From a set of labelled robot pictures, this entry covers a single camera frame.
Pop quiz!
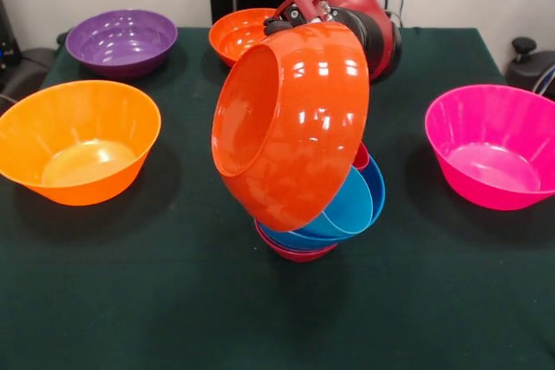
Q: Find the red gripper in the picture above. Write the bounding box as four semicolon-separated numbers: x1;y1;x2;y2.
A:
263;0;337;36

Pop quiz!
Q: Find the orange plastic bowl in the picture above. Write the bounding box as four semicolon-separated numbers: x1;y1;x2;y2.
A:
208;8;278;68
211;22;371;232

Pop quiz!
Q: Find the red plastic cup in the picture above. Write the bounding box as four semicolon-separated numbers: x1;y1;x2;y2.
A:
352;142;371;172

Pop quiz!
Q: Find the opaque blue plastic bowl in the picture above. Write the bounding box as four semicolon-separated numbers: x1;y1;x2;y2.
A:
255;157;386;250

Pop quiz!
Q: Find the blue plastic cup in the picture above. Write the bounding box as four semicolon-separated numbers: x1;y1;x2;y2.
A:
298;166;375;237

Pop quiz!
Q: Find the small red plastic bowl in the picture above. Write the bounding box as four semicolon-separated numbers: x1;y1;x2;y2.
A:
253;217;339;263

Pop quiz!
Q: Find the large pink plastic bowl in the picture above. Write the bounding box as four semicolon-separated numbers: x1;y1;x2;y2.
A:
424;84;555;211

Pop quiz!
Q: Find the purple plastic bowl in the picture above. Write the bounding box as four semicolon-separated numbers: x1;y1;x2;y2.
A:
64;9;179;81

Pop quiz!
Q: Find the large yellow-orange plastic bowl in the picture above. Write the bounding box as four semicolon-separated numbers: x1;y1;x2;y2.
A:
0;79;162;207

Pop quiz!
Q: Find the black round equipment with knob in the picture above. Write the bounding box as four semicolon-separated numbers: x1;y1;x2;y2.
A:
505;36;555;101

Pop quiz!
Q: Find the black equipment box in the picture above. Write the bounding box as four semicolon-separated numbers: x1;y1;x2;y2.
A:
0;0;23;89

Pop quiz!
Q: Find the dark green tablecloth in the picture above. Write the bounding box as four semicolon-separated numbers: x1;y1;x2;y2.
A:
0;25;555;370

